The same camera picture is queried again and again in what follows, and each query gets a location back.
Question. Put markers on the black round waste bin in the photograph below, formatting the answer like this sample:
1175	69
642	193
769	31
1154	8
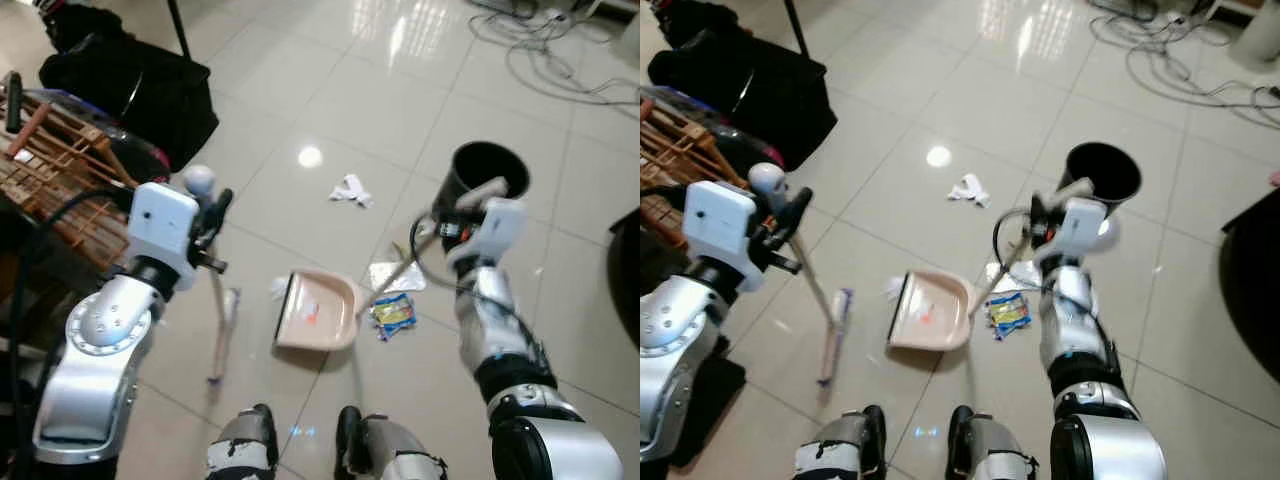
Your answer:
490	162
1105	165

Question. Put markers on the black bag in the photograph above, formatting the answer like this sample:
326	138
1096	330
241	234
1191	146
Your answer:
130	90
740	85

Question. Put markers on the large black rounded furniture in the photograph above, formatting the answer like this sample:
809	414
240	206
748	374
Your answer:
1252	270

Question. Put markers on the white round container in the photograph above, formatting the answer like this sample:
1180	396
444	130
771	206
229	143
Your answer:
1257	38

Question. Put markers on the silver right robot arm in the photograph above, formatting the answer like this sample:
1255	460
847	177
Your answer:
1080	380
505	350

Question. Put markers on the crumpled white paper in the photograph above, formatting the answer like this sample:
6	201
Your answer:
968	190
350	190

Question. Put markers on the black upright pole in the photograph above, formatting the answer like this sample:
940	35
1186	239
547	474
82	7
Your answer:
180	28
796	25

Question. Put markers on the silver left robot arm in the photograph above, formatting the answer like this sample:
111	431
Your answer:
680	330
100	340

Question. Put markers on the dark rounded seat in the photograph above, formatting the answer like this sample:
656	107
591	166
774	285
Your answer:
140	152
728	150

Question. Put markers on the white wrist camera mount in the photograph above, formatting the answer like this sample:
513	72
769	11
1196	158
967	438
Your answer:
1082	228
500	230
160	225
720	225

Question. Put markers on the silver foil wrapper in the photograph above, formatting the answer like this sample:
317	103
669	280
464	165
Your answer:
1003	277
400	277

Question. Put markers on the brown wooden rack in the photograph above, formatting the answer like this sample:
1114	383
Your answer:
50	160
680	160

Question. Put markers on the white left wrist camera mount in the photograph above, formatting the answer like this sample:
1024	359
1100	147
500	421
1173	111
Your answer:
720	225
160	225

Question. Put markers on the robot left leg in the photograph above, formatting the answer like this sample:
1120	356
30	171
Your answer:
850	448
243	448

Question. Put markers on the blue yellow snack wrapper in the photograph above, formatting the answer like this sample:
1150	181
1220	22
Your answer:
1008	312
393	312

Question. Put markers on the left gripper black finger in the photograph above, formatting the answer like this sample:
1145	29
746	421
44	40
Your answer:
797	212
785	265
212	265
224	208

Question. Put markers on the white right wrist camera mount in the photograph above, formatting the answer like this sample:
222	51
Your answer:
1082	228
500	230

